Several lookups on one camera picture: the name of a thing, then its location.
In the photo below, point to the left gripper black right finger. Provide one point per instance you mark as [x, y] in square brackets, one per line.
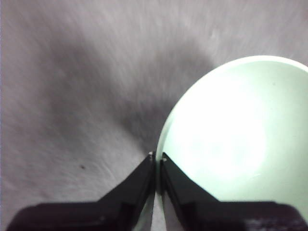
[216, 216]

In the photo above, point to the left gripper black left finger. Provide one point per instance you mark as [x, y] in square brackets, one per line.
[108, 214]

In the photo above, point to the pale green ribbed bowl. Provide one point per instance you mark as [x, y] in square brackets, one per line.
[228, 134]

